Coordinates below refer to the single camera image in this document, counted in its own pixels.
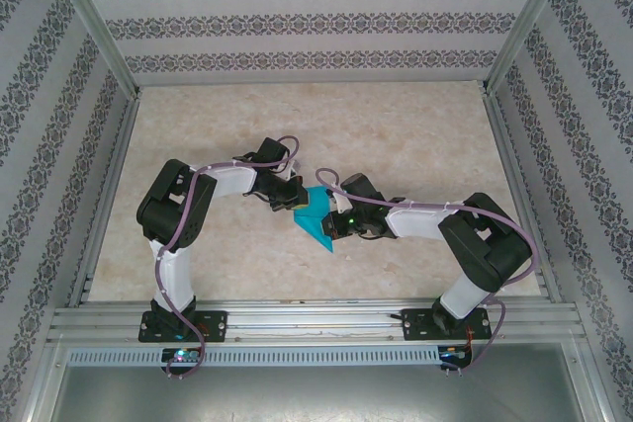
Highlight aluminium frame post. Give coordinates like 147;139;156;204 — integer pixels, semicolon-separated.
480;0;579;96
42;0;143;98

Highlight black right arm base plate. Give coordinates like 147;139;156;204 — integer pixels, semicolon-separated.
403;306;494;342

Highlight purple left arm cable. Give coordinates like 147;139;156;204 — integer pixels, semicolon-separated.
155;134;303;380

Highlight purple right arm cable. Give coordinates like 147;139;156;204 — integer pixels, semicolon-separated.
315;168;538;377

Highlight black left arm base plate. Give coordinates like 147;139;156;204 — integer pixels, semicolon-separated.
138;310;228;344

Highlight aluminium left frame post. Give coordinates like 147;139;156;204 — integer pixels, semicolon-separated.
42;0;143;98

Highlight blue paper sheet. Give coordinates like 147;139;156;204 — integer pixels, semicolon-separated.
292;185;338;253

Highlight aluminium right side rail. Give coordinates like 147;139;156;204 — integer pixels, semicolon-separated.
482;93;565;302

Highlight controller board with lights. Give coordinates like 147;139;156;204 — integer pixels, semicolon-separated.
160;346;204;369
439;345;474;369

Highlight right controller board with lights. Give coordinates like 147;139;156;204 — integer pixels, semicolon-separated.
439;345;474;369

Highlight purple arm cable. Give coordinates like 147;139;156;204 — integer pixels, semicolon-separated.
315;168;538;377
155;134;303;380

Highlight aluminium right frame post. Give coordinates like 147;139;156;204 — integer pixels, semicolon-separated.
480;0;579;96

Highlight grey slotted cable duct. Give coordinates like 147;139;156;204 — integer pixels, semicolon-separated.
66;346;441;367

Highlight long aluminium mounting rail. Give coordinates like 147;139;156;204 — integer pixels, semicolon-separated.
47;297;585;344

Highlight left controller board with lights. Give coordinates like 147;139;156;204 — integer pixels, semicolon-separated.
160;346;204;369

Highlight aluminium left side rail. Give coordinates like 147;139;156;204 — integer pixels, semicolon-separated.
66;95;142;307

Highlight grey metal sheet tray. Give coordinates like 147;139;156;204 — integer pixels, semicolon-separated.
24;342;609;422

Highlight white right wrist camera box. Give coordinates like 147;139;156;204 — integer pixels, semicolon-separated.
329;188;352;213

